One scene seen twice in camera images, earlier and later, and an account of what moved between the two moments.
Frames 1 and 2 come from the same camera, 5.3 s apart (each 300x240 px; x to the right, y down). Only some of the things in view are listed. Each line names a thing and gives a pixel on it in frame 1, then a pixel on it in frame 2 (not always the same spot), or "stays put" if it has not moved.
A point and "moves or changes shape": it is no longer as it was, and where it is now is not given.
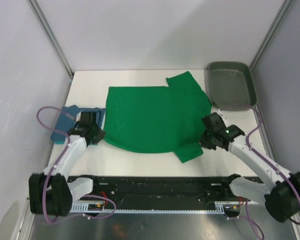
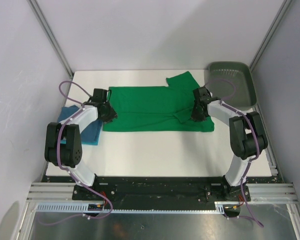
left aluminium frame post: (53, 42) stays put
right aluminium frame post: (284, 6) stays put
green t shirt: (158, 119) moves or changes shape
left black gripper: (100, 135) → (112, 115)
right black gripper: (203, 142) → (196, 117)
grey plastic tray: (230, 85) stays put
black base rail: (160, 190) stays put
